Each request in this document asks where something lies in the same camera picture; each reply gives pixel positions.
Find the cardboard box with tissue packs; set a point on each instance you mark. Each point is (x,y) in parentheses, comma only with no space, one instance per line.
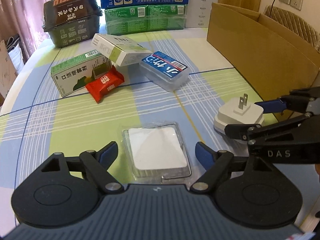
(5,75)

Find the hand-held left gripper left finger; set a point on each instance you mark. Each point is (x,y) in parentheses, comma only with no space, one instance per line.
(108,153)

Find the pink curtain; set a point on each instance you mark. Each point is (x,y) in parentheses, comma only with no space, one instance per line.
(27,10)

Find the white power adapter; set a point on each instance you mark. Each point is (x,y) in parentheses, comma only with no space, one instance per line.
(230,116)

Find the chair with quilted cover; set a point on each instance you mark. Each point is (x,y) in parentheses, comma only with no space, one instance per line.
(292,22)

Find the plain white box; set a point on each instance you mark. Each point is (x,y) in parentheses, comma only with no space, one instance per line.
(202,5)

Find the clear plastic package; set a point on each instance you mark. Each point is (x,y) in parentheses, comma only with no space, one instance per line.
(155,150)

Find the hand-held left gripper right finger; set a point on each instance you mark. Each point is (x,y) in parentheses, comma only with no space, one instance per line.
(205,153)

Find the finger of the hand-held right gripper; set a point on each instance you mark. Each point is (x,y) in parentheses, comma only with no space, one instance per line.
(240,130)
(270,105)

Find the clear box with blue label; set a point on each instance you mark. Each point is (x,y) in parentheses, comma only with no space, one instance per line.
(162,70)

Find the black instant meal box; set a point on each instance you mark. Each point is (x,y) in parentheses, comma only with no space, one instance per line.
(72,10)

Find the empty wall socket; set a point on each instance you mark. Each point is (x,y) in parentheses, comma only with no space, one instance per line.
(296,1)

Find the green tissue multipack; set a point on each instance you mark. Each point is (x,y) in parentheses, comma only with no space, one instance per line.
(145,20)

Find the red snack packet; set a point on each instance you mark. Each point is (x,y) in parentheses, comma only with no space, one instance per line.
(105,85)

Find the desktop with checked tablecloth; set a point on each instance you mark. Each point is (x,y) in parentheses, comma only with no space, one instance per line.
(75,130)

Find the white green medicine box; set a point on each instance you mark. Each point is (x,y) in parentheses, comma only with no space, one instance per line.
(117,46)

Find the green white spray box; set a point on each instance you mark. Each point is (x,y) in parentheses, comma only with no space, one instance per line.
(72,75)

